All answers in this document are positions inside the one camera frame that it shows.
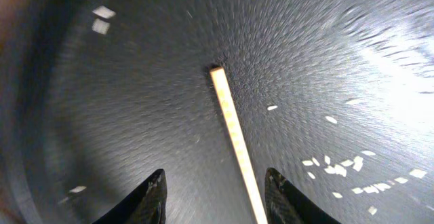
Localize round black tray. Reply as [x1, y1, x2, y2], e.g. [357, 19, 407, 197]
[1, 0, 433, 223]

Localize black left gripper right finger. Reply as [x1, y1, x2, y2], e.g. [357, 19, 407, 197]
[264, 168, 340, 224]

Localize wooden chopstick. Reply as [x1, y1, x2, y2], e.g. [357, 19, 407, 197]
[210, 67, 268, 224]

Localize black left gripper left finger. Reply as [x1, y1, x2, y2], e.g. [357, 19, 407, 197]
[94, 169, 167, 224]

